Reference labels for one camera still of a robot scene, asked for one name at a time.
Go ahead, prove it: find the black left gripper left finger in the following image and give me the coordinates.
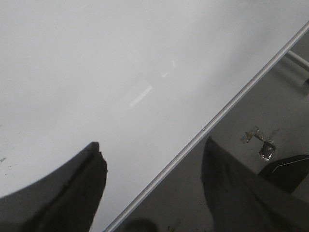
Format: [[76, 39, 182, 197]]
[[0, 142, 107, 232]]

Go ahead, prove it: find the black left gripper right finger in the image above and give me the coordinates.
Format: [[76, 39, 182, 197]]
[[201, 137, 309, 232]]

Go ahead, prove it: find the black object on floor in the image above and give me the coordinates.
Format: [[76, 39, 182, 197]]
[[258, 154, 309, 194]]

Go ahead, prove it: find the white metal stand tube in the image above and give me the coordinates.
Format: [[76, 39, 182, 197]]
[[285, 51, 309, 72]]

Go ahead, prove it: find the white whiteboard with metal frame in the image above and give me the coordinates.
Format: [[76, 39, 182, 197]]
[[0, 0, 309, 232]]

